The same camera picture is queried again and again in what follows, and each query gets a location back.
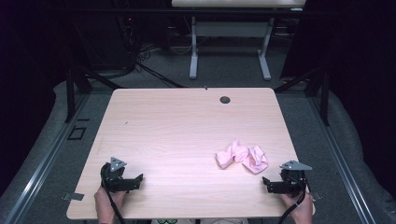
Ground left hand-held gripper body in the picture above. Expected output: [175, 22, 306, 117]
[100, 157, 132, 193]

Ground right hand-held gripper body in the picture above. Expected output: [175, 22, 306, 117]
[277, 160, 313, 198]

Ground pink sock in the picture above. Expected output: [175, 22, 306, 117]
[242, 145, 269, 175]
[215, 139, 250, 170]

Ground person's left hand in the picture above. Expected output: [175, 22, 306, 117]
[93, 186, 127, 222]

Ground person's right hand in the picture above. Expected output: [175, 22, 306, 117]
[278, 191, 314, 223]

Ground person's white printed shirt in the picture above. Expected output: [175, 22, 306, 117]
[150, 217, 250, 224]

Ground dark equipment cabinet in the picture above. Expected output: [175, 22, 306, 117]
[71, 0, 138, 71]

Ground white-legged desk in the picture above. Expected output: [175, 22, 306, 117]
[171, 0, 307, 81]

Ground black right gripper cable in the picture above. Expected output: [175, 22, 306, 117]
[277, 178, 307, 224]

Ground aluminium floor rail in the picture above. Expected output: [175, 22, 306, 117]
[3, 92, 92, 224]
[307, 92, 377, 224]

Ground black metal frame stand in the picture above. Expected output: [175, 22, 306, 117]
[274, 66, 331, 127]
[64, 66, 123, 124]

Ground black floor cables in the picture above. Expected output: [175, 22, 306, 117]
[136, 62, 188, 89]

